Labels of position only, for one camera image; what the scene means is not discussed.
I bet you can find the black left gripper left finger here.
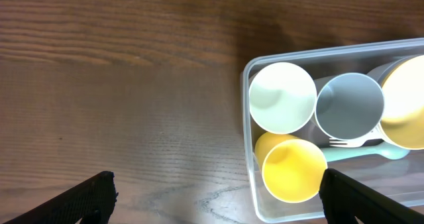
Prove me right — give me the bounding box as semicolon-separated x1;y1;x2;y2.
5;171;119;224

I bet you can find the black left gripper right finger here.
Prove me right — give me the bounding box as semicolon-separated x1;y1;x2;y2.
319;168;423;224

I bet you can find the mint green plastic spoon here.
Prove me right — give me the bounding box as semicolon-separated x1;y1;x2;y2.
321;142;410;162

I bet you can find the clear plastic container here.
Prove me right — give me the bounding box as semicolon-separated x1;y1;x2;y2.
241;38;423;223

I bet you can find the grey plastic cup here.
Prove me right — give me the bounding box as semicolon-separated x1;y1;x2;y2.
311;72;385;140

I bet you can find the yellow plastic cup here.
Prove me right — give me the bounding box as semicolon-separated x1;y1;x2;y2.
254;132;328;203

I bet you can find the pink plastic fork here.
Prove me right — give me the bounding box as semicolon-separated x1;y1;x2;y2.
329;127;384;148

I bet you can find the yellow plastic bowl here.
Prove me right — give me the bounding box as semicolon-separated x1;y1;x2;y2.
380;55;423;150

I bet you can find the white plastic cup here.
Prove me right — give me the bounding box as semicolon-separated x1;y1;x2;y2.
248;62;317;135

